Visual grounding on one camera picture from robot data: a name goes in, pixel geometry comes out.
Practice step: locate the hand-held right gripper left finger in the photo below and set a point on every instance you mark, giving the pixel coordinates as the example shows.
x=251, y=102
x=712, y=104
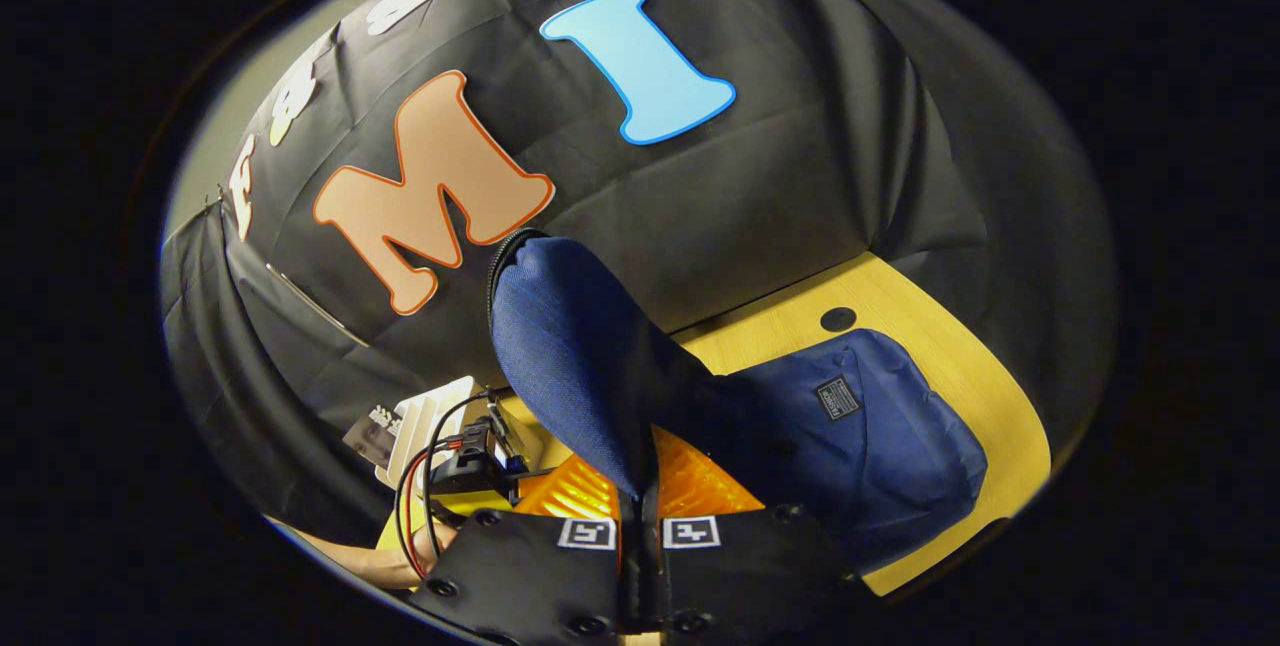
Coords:
x=525, y=576

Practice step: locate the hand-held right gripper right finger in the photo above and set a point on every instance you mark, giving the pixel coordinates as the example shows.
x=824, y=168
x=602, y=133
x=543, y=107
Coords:
x=745, y=576

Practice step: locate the white plastic bookshelf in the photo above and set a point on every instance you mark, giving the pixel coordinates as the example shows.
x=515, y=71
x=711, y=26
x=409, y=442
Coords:
x=430, y=416

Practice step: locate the blue schoolbag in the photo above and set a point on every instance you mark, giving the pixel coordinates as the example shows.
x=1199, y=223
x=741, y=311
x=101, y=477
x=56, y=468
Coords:
x=860, y=446

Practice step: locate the black round desk grommet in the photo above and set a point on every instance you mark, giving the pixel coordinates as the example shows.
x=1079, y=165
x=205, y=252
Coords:
x=838, y=319

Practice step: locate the black backdrop cloth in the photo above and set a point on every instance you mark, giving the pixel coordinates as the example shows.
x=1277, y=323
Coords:
x=750, y=196

